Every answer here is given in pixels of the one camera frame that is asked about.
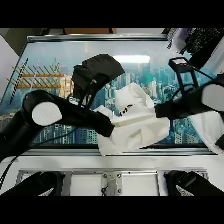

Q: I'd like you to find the heap of clothes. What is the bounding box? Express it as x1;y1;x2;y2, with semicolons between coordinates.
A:
165;27;224;71

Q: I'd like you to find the black garment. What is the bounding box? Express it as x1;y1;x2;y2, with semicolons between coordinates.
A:
71;53;126;100

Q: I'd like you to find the white shirt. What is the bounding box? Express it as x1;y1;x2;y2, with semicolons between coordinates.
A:
92;82;171;157

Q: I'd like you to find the white garment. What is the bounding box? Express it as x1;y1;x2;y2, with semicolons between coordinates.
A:
191;109;224;155

